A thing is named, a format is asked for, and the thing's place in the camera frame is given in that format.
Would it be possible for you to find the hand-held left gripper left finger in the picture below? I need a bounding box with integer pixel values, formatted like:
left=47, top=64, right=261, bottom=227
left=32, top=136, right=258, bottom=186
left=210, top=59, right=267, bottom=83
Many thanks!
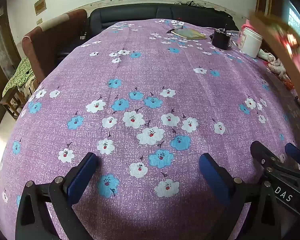
left=15, top=152, right=100, bottom=240

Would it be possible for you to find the brown wooden door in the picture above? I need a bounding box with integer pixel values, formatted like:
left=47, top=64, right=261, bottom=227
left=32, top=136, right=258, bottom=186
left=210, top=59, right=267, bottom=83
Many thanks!
left=0, top=17, right=24, bottom=134

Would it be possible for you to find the white plastic jar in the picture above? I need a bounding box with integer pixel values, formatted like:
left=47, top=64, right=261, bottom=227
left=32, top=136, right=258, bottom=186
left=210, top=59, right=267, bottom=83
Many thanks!
left=239, top=26, right=262, bottom=58

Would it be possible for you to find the brown cardboard box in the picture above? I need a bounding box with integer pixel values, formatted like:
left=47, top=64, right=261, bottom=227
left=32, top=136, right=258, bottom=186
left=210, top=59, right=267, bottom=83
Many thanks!
left=249, top=10, right=300, bottom=108

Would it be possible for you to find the brown wall plaque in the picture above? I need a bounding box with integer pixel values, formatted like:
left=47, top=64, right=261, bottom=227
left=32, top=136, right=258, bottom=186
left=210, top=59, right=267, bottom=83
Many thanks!
left=34, top=0, right=46, bottom=15

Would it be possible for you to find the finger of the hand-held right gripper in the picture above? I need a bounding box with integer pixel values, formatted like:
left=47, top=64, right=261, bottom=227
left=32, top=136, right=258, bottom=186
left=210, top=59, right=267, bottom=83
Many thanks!
left=284, top=142, right=300, bottom=167
left=250, top=141, right=280, bottom=173

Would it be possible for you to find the window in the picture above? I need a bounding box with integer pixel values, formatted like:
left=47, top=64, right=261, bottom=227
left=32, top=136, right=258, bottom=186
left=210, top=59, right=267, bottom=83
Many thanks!
left=287, top=0, right=300, bottom=47

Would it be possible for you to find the black strap with buckles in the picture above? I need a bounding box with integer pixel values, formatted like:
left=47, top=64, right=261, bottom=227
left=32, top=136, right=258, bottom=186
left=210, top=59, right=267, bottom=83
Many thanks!
left=79, top=20, right=87, bottom=40

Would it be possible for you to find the worn notebook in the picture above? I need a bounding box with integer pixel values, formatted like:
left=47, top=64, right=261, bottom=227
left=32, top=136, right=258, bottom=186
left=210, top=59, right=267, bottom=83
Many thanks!
left=170, top=28, right=207, bottom=40

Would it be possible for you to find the wooden stool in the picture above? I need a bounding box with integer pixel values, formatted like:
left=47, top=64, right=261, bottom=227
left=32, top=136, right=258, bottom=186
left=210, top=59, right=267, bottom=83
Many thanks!
left=0, top=80, right=39, bottom=120

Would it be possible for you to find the green patterned cushion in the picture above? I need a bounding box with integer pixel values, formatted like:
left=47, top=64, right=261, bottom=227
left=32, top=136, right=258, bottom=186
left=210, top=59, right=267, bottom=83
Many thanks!
left=2, top=56, right=35, bottom=97

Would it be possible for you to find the purple floral tablecloth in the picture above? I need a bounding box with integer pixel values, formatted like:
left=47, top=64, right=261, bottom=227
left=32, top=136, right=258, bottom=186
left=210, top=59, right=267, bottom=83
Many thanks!
left=0, top=19, right=300, bottom=240

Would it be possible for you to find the crumpled white cloth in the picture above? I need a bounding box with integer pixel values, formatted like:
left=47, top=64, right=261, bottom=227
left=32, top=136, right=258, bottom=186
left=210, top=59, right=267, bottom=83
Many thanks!
left=257, top=50, right=288, bottom=80

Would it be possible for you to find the black leather sofa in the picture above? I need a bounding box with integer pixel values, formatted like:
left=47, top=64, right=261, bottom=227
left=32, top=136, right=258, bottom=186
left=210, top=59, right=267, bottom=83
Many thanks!
left=89, top=4, right=240, bottom=37

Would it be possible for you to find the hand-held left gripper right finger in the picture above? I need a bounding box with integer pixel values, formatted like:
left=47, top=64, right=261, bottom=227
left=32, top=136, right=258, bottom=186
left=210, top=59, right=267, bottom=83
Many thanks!
left=199, top=152, right=282, bottom=240

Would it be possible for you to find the black cup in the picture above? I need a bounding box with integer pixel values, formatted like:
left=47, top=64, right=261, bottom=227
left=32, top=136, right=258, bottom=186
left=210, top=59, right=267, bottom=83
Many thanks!
left=212, top=24, right=232, bottom=50

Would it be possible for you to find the brown armchair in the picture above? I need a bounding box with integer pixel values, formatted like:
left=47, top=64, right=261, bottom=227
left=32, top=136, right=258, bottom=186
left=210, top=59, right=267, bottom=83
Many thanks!
left=22, top=9, right=89, bottom=83

